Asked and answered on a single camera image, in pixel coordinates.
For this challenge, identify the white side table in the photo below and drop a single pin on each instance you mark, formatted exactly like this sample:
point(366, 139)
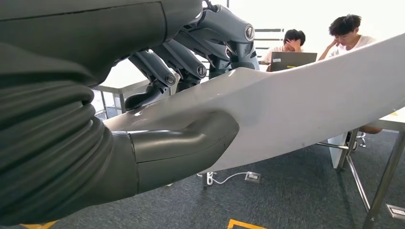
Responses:
point(123, 79)

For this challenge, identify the person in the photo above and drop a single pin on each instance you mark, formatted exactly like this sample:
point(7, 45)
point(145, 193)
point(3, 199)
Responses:
point(364, 41)
point(294, 34)

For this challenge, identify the dark horizontal rails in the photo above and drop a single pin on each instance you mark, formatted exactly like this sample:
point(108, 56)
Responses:
point(269, 30)

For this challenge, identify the office chair wheeled base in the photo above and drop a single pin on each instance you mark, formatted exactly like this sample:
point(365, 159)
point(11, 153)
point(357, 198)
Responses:
point(362, 139)

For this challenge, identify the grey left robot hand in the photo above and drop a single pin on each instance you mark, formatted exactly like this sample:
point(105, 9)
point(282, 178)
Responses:
point(95, 31)

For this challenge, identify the white workbench chrome legs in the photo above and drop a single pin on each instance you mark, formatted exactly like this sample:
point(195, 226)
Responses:
point(392, 121)

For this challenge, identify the grey laptop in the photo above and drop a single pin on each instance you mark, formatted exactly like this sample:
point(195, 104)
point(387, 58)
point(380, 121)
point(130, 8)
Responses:
point(291, 61)

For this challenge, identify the silver floor socket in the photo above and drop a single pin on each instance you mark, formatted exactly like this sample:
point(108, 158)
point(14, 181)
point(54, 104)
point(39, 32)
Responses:
point(253, 177)
point(397, 212)

